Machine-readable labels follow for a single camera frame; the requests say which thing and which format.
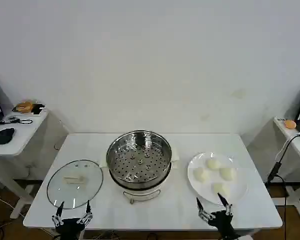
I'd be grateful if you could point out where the orange bread in bag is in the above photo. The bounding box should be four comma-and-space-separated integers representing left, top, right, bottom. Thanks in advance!
12, 99, 35, 114

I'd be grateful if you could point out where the black computer mouse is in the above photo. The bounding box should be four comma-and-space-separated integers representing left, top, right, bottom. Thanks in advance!
0, 127, 16, 145

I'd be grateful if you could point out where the black power adapter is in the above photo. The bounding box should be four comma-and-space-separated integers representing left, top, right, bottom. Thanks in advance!
267, 161, 282, 184

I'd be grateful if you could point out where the black lanyard cord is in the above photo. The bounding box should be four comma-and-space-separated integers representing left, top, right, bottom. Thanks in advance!
0, 116, 33, 125

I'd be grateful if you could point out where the black power cable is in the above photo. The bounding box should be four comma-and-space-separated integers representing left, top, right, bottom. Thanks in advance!
266, 132, 300, 240

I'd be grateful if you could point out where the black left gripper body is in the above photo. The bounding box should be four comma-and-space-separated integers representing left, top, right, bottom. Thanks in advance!
55, 217, 87, 240

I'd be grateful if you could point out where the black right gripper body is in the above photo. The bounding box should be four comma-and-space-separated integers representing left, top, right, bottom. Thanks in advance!
209, 210, 241, 240

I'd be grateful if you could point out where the round glass lid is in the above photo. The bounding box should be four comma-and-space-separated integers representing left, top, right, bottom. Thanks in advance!
46, 159, 104, 210

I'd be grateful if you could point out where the white cable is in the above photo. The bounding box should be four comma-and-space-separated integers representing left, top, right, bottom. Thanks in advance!
274, 134, 300, 161

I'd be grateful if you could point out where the perforated steel steamer basket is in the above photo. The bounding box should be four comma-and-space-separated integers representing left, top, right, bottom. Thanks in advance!
106, 129, 173, 191

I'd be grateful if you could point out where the white steamed bun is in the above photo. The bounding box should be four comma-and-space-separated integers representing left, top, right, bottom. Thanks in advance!
193, 167, 211, 181
212, 182, 231, 198
206, 157, 222, 171
219, 166, 237, 181

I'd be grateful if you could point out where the white side desk with monitor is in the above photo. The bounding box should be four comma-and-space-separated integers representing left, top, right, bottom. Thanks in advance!
273, 116, 300, 221

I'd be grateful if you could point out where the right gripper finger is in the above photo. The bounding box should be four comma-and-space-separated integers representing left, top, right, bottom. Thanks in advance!
196, 197, 215, 223
216, 192, 234, 216

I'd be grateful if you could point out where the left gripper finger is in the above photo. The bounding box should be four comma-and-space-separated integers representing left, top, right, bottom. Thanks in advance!
80, 200, 94, 225
52, 200, 65, 227

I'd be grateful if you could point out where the round white plate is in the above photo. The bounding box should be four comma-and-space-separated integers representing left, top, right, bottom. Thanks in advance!
187, 151, 248, 205

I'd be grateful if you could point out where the small black box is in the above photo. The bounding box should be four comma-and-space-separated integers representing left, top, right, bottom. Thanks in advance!
32, 102, 46, 116

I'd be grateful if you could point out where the white side desk with laptop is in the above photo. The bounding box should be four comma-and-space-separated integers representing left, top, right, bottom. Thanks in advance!
0, 107, 51, 220

